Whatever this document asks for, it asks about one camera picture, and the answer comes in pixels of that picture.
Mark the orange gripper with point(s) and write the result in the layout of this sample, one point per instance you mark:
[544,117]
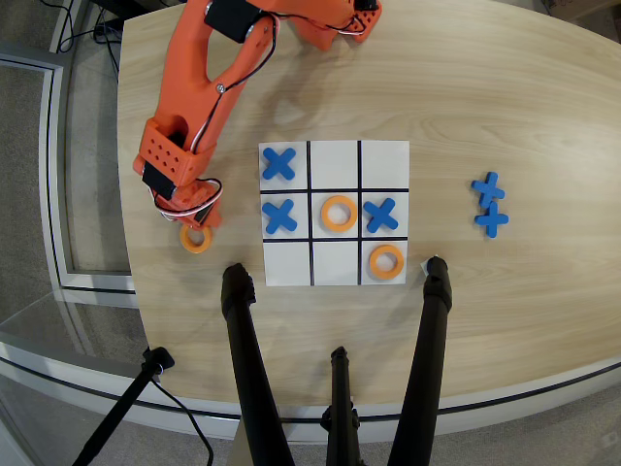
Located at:
[206,217]

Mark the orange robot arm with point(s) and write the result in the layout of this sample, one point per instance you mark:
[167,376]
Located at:
[189,87]

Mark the blue foam cross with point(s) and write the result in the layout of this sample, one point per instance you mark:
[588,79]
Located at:
[279,164]
[492,220]
[381,215]
[279,216]
[487,188]

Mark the white tic-tac-toe board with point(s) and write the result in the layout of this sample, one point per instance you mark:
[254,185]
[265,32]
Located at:
[335,165]

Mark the thin black stand pole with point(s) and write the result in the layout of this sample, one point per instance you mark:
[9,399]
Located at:
[121,408]

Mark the small white tag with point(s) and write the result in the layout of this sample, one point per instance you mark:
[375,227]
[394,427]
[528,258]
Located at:
[423,266]

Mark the short black tripod leg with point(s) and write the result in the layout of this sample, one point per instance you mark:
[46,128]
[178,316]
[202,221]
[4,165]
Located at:
[342,403]

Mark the grey metal frame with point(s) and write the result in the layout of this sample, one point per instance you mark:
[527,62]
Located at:
[48,145]

